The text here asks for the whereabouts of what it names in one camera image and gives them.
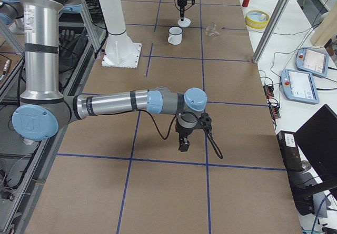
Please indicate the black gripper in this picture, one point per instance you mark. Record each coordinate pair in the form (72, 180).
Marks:
(183, 131)
(181, 3)

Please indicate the white enamel cup lid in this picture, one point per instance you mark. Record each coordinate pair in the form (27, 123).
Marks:
(184, 23)

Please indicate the clear plastic funnel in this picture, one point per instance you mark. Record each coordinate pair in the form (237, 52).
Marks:
(211, 30)

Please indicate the white enamel mug blue rim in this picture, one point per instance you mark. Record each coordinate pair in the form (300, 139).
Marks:
(175, 35)

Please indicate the yellow tape roll with lid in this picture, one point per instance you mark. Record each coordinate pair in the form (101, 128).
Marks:
(257, 19)

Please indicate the black box device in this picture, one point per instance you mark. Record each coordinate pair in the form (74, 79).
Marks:
(289, 151)

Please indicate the near teach pendant tablet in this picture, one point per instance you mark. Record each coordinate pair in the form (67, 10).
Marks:
(299, 86)

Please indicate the teach pendant tablet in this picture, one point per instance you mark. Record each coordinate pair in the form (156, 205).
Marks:
(299, 86)
(313, 61)

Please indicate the black monitor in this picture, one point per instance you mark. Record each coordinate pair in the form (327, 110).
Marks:
(317, 140)

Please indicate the far teach pendant tablet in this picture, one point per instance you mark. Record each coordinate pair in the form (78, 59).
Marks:
(313, 61)

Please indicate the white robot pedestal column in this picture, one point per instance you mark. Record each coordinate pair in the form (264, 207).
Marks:
(120, 50)

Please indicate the aluminium frame post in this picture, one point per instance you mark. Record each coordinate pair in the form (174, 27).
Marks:
(274, 19)

